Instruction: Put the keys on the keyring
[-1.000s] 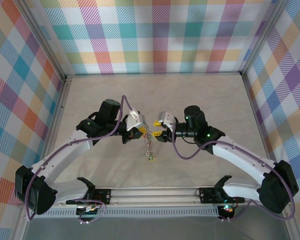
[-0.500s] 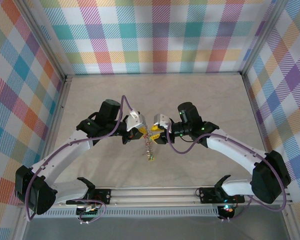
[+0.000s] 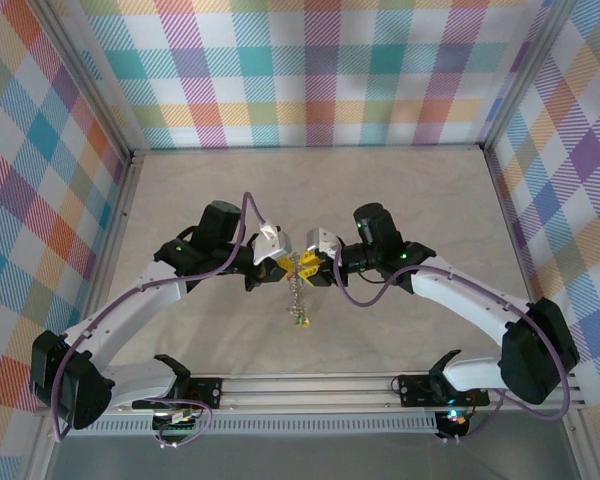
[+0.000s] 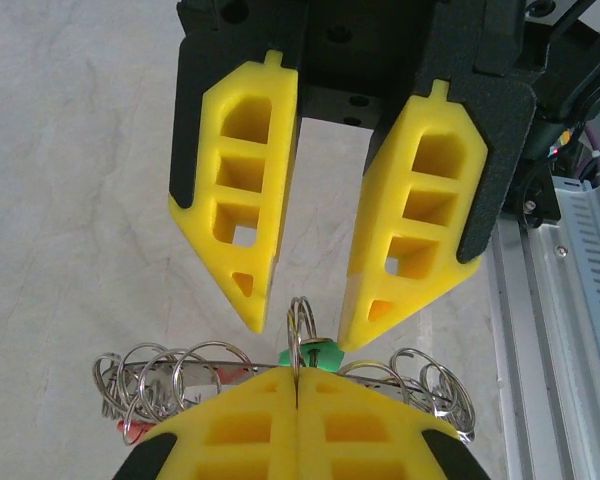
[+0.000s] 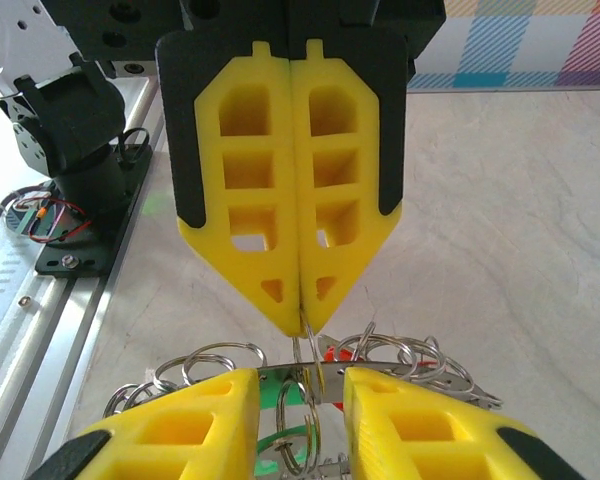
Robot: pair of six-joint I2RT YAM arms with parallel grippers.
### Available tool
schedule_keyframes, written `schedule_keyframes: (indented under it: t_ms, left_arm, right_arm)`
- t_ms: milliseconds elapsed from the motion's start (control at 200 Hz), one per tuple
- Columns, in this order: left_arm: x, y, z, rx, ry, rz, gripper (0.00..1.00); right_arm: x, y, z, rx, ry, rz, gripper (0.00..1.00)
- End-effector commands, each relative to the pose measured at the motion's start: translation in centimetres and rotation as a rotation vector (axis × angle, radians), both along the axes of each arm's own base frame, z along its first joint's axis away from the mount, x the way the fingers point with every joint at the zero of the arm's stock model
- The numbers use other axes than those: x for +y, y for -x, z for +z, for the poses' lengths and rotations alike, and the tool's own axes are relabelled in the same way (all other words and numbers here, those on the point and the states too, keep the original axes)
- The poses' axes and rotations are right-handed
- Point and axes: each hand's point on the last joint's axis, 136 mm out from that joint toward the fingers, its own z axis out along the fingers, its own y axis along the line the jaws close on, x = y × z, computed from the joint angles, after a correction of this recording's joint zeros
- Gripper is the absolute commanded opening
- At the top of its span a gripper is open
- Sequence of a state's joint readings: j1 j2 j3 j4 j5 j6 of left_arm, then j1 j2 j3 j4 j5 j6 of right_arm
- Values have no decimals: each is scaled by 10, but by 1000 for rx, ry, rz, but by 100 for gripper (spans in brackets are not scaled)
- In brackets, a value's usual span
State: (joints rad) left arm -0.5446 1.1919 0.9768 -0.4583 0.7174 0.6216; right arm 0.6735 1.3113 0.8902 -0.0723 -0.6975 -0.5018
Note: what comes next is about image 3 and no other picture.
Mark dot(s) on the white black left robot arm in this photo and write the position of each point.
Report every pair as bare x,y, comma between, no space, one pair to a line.
130,305

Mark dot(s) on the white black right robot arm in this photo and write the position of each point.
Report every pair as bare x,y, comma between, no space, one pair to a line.
460,295

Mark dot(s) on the yellow round key tag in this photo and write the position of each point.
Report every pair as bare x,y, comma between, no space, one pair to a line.
305,322

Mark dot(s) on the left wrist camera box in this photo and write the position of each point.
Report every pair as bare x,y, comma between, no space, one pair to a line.
272,247

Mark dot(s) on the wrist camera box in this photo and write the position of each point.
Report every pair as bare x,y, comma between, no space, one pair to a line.
272,247
325,242

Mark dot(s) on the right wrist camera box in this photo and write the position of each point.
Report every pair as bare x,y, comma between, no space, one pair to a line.
325,242

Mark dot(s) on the aluminium frame rail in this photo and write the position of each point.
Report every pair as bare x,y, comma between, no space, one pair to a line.
122,200
305,148
515,225

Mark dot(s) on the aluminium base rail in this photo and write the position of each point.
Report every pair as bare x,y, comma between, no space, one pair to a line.
305,390

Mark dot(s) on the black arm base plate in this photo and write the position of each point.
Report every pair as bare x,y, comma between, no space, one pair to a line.
207,392
415,390

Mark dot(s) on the aluminium frame post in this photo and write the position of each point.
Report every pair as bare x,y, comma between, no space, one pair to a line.
522,75
87,80

